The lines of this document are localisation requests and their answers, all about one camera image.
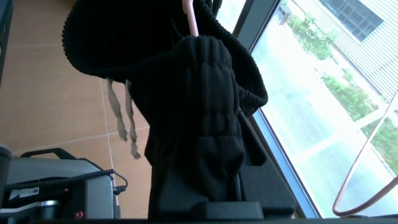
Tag window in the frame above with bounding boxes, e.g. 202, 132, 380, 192
216, 0, 398, 218

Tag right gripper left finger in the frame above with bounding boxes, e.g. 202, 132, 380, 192
157, 172, 208, 218

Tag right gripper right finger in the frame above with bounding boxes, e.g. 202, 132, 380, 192
241, 161, 298, 218

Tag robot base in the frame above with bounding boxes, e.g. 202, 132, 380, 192
0, 146, 128, 220

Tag black shorts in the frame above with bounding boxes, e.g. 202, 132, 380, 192
62, 0, 269, 218

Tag black coiled cable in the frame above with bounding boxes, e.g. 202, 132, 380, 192
6, 169, 129, 196

